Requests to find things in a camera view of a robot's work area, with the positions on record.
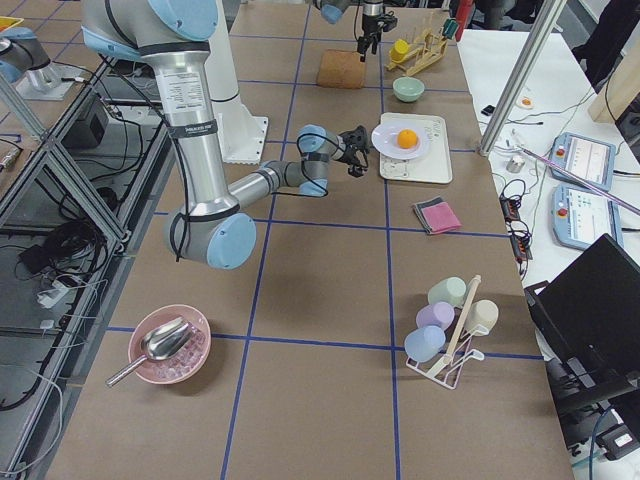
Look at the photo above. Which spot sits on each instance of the yellow cup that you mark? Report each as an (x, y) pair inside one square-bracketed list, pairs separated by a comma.
[(399, 51)]

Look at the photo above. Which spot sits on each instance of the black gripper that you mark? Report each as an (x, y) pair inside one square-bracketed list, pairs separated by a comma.
[(368, 20), (343, 153)]

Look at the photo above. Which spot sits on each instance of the orange fruit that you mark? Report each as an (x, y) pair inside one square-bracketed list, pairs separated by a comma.
[(407, 139)]

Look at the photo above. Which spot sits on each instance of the fried egg toy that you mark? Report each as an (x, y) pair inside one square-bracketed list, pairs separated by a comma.
[(525, 103)]

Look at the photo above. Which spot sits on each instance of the pink bowl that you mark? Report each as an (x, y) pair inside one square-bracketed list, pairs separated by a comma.
[(187, 356)]

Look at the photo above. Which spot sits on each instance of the green ceramic bowl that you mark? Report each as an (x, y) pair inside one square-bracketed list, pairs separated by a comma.
[(408, 89)]

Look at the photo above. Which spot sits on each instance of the black laptop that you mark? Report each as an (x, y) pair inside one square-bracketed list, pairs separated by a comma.
[(589, 316)]

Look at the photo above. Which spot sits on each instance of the light green tumbler cup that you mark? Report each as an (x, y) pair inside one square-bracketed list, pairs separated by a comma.
[(451, 290)]

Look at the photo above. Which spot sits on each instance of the blue teach pendant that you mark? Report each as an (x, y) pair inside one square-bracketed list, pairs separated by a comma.
[(580, 217), (589, 159)]

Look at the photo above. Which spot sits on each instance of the wooden dish drying rack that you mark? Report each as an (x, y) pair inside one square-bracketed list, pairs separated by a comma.
[(427, 47)]

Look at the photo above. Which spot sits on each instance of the aluminium frame post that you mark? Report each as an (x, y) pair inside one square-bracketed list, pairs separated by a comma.
[(533, 46)]

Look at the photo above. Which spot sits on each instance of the grey cleaning cloth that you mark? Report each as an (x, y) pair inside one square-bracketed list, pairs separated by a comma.
[(418, 206)]

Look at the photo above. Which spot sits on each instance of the near blue teach pendant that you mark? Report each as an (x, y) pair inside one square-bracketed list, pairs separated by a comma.
[(580, 217)]

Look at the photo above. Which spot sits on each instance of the small metal weight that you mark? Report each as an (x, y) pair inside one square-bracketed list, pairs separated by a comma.
[(515, 164)]

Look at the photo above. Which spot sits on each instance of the dark green cup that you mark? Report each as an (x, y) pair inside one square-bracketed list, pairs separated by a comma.
[(449, 28)]

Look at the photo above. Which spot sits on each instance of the far blue teach pendant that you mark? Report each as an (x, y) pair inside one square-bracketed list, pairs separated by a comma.
[(589, 159)]

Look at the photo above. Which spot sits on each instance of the metal scoop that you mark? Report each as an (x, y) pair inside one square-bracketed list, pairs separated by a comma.
[(159, 344)]

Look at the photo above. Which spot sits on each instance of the white round plate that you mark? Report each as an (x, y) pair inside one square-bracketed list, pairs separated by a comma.
[(384, 136)]

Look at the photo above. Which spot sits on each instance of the pink cleaning cloth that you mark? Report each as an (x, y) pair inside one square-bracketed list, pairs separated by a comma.
[(440, 218)]

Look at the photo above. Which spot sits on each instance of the cream bear print tray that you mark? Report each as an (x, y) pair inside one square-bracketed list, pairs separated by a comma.
[(428, 161)]

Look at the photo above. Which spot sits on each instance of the beige tumbler cup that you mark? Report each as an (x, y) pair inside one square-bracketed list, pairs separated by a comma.
[(482, 317)]

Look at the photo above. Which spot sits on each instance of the blue tumbler cup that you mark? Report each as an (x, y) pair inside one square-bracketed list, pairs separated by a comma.
[(424, 343)]

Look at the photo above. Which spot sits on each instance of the purple tumbler cup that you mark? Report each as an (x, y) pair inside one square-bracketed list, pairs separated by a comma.
[(439, 314)]

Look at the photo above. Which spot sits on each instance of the brown wooden cutting board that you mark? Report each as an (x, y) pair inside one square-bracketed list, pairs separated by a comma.
[(341, 69)]

